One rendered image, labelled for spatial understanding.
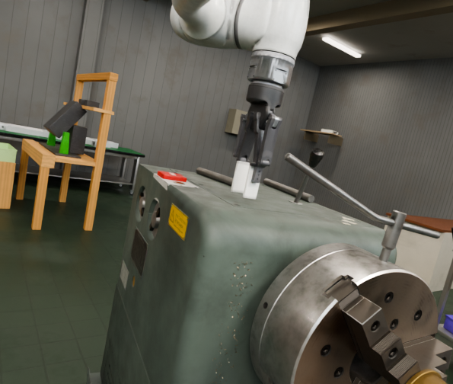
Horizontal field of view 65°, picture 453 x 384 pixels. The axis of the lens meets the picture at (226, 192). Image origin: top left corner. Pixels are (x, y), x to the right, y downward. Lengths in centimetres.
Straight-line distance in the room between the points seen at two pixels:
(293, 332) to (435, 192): 796
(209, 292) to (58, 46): 720
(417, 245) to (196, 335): 503
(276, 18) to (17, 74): 694
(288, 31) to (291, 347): 56
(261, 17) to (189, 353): 63
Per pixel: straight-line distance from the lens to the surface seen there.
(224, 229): 60
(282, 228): 67
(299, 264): 63
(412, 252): 559
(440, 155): 852
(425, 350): 72
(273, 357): 61
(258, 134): 74
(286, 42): 75
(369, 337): 57
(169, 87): 825
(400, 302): 66
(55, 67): 760
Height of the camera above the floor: 137
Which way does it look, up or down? 8 degrees down
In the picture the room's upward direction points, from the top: 12 degrees clockwise
